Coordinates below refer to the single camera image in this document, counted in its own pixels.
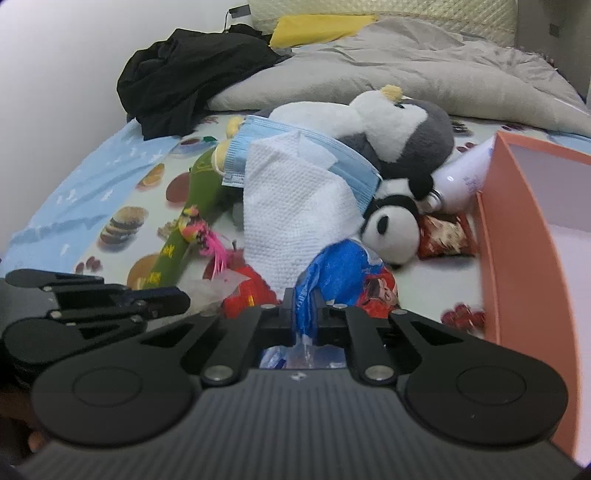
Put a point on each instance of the white spray bottle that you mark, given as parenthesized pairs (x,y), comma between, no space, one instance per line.
(457,182)

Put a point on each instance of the red foil tea packet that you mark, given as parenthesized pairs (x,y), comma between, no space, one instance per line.
(252,291)

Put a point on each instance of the yellow pillow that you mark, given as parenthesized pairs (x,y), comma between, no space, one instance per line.
(297,30)

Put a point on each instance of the blue snack wrapper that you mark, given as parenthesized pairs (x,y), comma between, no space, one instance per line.
(345,274)

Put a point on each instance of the grey white penguin plush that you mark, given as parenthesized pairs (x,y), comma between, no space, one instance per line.
(401,136)

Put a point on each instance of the grey duvet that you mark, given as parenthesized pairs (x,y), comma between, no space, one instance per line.
(467,78)

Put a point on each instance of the red brown snack packet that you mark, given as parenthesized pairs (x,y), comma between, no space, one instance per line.
(445,235)

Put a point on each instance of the colourful feathered bird toy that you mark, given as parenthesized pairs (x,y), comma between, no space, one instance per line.
(195,231)

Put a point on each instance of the light blue bed sheet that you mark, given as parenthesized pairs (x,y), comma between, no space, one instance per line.
(72,216)

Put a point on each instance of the orange cardboard box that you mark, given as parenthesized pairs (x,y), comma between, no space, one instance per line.
(533,223)

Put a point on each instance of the black clothing pile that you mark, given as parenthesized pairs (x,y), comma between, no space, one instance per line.
(166,87)

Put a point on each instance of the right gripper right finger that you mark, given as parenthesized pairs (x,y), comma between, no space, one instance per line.
(351,328)

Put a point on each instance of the small panda plush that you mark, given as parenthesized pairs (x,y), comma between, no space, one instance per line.
(391,227)

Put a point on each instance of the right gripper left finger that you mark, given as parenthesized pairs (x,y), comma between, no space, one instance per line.
(246,337)

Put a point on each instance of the blue surgical face mask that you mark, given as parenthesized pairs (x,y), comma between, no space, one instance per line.
(310,146)

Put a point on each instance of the person's left hand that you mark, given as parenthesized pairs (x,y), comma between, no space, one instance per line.
(30,441)

